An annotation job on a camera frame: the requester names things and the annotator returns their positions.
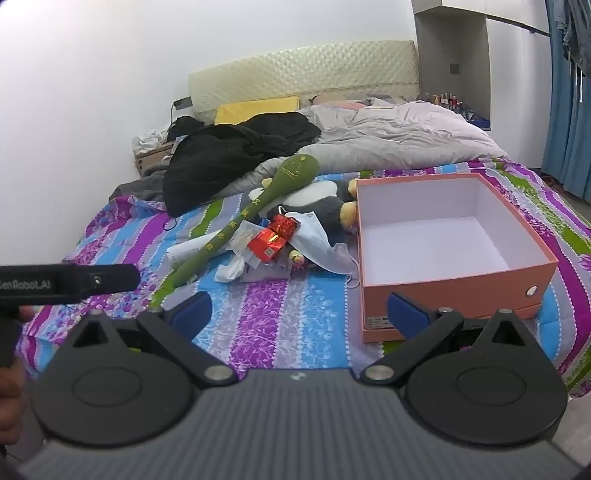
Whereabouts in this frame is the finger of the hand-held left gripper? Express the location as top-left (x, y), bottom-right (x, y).
top-left (88, 264), bottom-right (140, 296)

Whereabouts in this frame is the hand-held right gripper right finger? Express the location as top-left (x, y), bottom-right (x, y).
top-left (360, 292), bottom-right (532, 385)

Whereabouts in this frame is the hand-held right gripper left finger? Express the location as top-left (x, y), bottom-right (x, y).
top-left (65, 292), bottom-right (238, 388)

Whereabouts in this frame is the pink cardboard box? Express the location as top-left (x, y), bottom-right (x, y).
top-left (355, 173), bottom-right (559, 344)

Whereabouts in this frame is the red foil packet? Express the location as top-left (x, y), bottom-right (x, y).
top-left (247, 231), bottom-right (287, 264)

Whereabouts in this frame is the green plush stick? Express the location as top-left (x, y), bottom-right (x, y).
top-left (150, 154), bottom-right (321, 311)

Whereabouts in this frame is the person's left hand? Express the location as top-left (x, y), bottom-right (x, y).
top-left (0, 305), bottom-right (36, 446)

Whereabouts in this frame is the white crumpled tissue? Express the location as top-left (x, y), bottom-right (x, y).
top-left (215, 256), bottom-right (249, 284)

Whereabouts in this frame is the white tube bottle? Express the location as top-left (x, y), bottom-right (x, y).
top-left (166, 233), bottom-right (218, 269)

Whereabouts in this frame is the striped floral bedsheet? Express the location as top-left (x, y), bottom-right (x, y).
top-left (18, 157), bottom-right (591, 398)

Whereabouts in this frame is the clear plastic packet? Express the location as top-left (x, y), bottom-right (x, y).
top-left (228, 220), bottom-right (265, 254)

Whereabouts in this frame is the grey clothing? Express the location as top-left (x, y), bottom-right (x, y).
top-left (108, 166), bottom-right (171, 202)

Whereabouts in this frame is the brown cardboard box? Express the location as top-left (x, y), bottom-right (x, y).
top-left (134, 141), bottom-right (175, 178)

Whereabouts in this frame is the crinkled red wrapper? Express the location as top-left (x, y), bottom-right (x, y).
top-left (269, 213), bottom-right (298, 241)

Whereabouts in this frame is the grey white penguin plush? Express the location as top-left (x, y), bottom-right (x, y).
top-left (261, 178), bottom-right (358, 241)

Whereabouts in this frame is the white crumpled cloth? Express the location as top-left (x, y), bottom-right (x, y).
top-left (131, 124), bottom-right (171, 155)

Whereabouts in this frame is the black clothing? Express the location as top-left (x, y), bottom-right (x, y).
top-left (163, 112), bottom-right (322, 217)

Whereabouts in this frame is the grey duvet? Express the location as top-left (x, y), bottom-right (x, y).
top-left (217, 98), bottom-right (509, 197)

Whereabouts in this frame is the yellow pillow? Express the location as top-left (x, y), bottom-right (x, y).
top-left (213, 96), bottom-right (300, 125)

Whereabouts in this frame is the pink pillow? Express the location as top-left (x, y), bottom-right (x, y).
top-left (300, 95), bottom-right (398, 112)

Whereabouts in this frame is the row of cosmetic bottles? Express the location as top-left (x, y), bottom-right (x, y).
top-left (425, 91), bottom-right (463, 112)

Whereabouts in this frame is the blue curtain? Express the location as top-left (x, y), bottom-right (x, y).
top-left (540, 0), bottom-right (591, 204)

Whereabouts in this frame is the cream quilted headboard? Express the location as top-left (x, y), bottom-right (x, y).
top-left (187, 39), bottom-right (419, 123)

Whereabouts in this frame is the hanging denim garment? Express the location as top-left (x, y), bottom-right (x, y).
top-left (560, 0), bottom-right (591, 78)

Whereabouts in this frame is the dark curtain rail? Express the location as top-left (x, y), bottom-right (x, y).
top-left (485, 13), bottom-right (551, 36)

